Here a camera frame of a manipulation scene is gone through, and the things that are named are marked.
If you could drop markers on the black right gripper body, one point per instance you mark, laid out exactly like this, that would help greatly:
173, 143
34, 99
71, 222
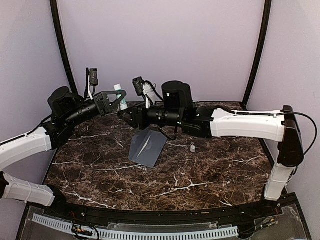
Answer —
140, 112

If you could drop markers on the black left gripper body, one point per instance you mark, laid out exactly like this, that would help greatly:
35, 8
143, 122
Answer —
101, 104

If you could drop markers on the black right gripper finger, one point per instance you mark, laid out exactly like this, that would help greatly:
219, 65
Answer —
127, 118
129, 111

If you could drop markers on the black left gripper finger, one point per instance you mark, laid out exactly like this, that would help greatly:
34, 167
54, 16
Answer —
115, 92
113, 101

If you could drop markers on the grey paper envelope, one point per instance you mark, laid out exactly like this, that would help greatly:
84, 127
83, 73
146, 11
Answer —
146, 147

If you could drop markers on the white glue stick cap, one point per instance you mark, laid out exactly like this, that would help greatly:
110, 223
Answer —
193, 149

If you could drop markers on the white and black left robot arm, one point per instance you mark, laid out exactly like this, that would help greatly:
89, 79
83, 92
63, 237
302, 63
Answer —
68, 110

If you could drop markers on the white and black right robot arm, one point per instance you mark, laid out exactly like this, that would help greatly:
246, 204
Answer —
179, 111

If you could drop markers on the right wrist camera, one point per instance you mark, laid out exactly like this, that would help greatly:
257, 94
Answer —
138, 86

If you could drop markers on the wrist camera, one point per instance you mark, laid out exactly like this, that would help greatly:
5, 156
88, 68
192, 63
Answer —
93, 77
138, 86

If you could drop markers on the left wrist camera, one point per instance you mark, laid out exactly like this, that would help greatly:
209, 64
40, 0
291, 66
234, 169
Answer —
93, 77

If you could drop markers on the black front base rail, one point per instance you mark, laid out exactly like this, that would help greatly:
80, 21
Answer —
240, 214

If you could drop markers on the left black frame post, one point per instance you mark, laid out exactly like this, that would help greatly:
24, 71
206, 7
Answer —
62, 46

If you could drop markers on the black frame post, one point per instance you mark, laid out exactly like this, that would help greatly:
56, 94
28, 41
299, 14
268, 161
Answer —
62, 46
258, 53

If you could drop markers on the white slotted cable duct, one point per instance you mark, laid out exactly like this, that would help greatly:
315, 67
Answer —
121, 231

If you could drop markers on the right black frame post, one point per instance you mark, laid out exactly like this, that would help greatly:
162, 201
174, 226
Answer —
258, 53

